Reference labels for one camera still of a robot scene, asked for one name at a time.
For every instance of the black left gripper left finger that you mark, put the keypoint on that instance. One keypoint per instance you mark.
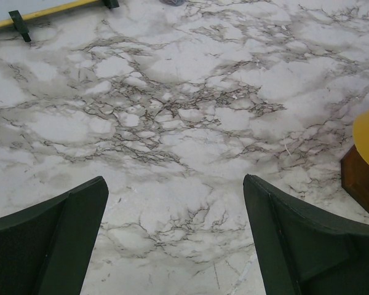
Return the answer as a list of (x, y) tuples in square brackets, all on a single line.
[(46, 248)]

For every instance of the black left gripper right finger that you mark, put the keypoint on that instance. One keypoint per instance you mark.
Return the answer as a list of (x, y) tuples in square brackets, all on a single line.
[(303, 249)]

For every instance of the gold framed whiteboard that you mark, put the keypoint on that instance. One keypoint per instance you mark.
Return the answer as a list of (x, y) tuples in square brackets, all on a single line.
[(17, 12)]

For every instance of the copper wire glass rack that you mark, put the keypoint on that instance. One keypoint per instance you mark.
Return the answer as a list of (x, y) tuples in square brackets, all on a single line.
[(355, 177)]

